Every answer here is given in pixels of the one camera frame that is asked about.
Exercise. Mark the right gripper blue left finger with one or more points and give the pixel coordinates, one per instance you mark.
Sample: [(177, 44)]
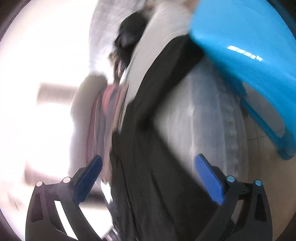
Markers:
[(43, 221)]

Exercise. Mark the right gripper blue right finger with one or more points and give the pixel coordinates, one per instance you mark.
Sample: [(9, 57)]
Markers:
[(243, 211)]

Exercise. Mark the black coat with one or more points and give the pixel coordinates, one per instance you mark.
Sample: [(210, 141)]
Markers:
[(154, 198)]

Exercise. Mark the grey checked bed mattress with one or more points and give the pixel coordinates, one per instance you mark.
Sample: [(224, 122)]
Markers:
[(200, 115)]

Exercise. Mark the stack of folded quilts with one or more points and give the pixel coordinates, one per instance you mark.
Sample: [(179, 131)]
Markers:
[(105, 117)]

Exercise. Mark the grey pillow on top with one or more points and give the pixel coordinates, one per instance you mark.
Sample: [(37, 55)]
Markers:
[(81, 111)]

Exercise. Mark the blue plastic stool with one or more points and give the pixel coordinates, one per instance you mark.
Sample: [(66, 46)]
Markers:
[(253, 43)]

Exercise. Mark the black jacket near headboard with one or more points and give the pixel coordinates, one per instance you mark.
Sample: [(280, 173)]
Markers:
[(130, 32)]

